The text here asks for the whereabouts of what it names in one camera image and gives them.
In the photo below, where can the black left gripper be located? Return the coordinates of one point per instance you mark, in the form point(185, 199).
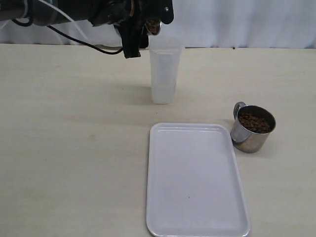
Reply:
point(126, 14)

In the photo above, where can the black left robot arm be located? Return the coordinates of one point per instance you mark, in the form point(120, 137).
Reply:
point(28, 12)

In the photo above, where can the translucent plastic tall container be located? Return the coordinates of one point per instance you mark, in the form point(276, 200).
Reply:
point(165, 53)

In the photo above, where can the white zip tie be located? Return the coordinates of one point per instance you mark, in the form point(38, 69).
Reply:
point(66, 16)

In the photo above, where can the white curtain backdrop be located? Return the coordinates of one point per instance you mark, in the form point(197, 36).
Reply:
point(201, 23)

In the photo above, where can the right steel mug with kibble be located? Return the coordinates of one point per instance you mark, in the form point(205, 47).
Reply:
point(252, 126)

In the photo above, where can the white plastic tray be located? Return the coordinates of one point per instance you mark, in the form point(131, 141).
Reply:
point(194, 188)

